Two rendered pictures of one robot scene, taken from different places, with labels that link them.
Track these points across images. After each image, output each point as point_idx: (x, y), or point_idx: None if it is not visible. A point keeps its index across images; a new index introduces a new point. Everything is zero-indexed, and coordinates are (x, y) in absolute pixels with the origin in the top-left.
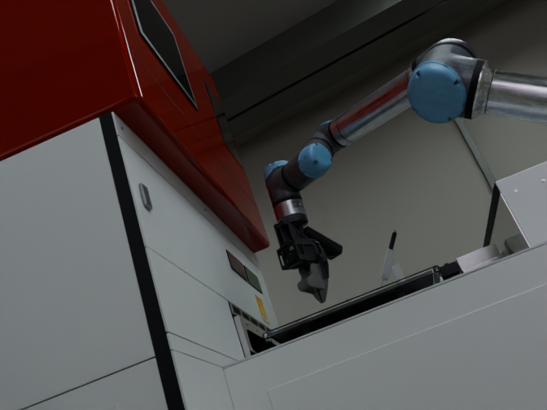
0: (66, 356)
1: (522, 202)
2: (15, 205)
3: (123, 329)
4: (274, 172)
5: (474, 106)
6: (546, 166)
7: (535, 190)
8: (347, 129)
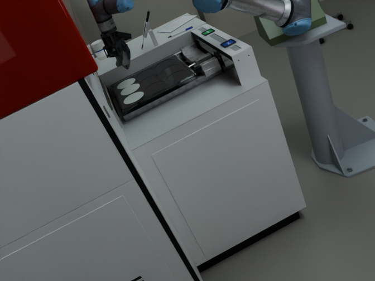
0: (96, 185)
1: (240, 65)
2: (44, 130)
3: (118, 172)
4: (97, 4)
5: (222, 9)
6: (250, 48)
7: (245, 59)
8: None
